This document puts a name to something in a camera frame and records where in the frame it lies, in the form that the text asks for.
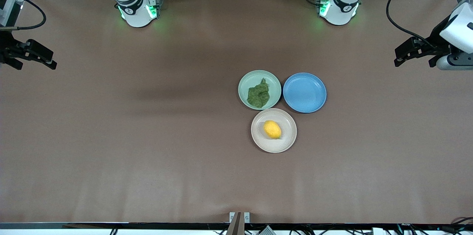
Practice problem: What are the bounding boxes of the yellow lemon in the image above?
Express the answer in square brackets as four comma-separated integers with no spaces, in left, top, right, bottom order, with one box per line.
[263,120,282,140]

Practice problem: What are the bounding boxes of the green lettuce leaf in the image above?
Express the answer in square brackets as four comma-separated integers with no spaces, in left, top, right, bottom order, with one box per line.
[247,78,270,109]

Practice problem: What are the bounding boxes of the blue plate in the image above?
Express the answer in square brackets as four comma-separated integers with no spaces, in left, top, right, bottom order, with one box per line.
[283,72,327,113]

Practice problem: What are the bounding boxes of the light green plate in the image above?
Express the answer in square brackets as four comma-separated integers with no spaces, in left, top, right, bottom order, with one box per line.
[238,70,282,110]

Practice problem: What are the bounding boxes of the beige plate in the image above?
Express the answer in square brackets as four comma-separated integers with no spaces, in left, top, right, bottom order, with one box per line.
[251,108,297,153]

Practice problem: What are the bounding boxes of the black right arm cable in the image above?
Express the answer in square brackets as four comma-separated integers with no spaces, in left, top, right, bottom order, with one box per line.
[16,0,47,31]

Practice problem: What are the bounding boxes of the silver metal bracket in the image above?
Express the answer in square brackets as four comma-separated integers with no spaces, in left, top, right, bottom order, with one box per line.
[229,212,250,224]

